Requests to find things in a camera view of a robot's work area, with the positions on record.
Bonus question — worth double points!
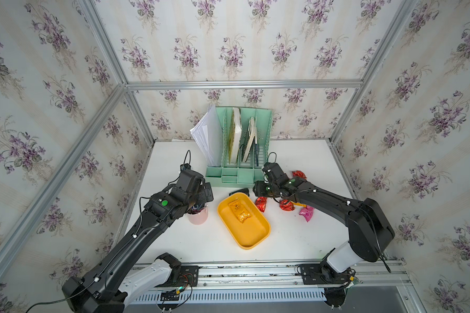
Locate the pink metal pen cup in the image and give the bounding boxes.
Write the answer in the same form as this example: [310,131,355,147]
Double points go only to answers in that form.
[187,207,208,225]

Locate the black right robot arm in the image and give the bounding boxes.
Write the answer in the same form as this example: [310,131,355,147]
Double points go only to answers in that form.
[253,162,395,281]

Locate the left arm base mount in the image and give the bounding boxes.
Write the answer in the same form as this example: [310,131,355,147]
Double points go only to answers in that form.
[154,266,200,288]

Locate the white paper stack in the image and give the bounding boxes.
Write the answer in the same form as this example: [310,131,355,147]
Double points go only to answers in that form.
[190,105,224,167]

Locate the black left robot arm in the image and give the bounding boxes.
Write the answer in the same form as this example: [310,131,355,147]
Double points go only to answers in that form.
[62,153,214,312]

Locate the mint green file organizer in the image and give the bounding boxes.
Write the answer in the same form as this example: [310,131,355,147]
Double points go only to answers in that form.
[206,107,273,188]

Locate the aluminium front rail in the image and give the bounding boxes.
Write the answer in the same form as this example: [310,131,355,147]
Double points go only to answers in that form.
[128,259,412,292]

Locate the red tea bag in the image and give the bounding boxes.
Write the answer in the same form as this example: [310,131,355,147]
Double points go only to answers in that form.
[279,199,295,211]
[255,197,267,213]
[291,170,307,179]

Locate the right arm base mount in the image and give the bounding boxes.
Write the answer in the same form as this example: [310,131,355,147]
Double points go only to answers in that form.
[296,262,356,286]

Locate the white book in organizer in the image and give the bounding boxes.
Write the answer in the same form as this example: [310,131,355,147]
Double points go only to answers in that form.
[228,108,242,164]

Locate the pink tea bag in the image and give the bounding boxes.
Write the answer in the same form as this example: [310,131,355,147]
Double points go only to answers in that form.
[299,206,315,222]

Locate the dark notebooks in organizer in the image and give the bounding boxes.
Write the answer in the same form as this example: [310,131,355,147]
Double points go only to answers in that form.
[240,117,259,166]

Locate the yellow plastic storage tray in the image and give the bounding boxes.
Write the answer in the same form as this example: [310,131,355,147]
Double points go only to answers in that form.
[218,192,271,250]

